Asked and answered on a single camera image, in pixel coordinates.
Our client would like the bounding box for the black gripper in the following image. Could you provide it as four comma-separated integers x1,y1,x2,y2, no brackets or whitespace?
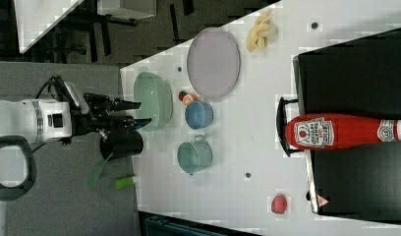
72,93,151,140

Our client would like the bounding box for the red plush ketchup bottle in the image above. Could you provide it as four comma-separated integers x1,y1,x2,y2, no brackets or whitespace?
284,113,401,150

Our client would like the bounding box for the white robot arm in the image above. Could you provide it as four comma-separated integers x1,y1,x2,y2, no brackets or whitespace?
0,93,151,145

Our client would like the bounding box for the black toaster oven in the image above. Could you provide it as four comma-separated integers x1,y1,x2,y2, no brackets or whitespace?
276,28,401,225

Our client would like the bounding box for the green perforated colander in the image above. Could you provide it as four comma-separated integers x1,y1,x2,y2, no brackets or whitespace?
134,72,173,132

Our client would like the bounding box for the red toy strawberry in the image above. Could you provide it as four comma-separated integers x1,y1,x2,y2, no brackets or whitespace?
178,90,187,101

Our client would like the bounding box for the orange slice toy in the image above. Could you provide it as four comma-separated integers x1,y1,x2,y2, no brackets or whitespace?
183,93,198,105

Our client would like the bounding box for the green marker pen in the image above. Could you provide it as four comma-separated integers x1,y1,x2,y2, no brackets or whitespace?
115,176,138,190

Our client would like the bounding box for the blue small bowl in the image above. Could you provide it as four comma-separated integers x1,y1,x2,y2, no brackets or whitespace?
185,101,213,130

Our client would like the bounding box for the green mug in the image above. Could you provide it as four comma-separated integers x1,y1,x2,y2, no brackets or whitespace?
177,135,212,175

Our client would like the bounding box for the lavender round plate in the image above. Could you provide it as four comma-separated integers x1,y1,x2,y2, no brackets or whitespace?
187,28,241,100

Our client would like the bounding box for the yellow plush banana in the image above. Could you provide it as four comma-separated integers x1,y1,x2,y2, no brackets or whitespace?
246,10,278,52

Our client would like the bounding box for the pink red toy fruit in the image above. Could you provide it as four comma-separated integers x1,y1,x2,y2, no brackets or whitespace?
271,195,287,214

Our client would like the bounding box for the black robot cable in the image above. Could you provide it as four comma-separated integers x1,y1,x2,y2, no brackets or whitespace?
34,76,72,102

